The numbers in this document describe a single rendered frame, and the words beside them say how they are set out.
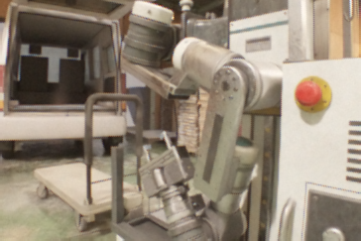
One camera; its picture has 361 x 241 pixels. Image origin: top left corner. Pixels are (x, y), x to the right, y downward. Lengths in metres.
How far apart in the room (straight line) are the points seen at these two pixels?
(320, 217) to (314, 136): 0.13
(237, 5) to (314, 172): 0.45
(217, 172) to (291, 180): 0.13
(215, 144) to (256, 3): 0.37
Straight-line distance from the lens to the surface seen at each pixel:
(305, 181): 0.47
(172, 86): 0.60
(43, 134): 2.98
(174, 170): 0.56
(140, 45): 0.72
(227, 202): 0.57
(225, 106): 0.43
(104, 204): 1.41
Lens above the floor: 0.73
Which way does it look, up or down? 1 degrees down
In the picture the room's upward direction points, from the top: 1 degrees clockwise
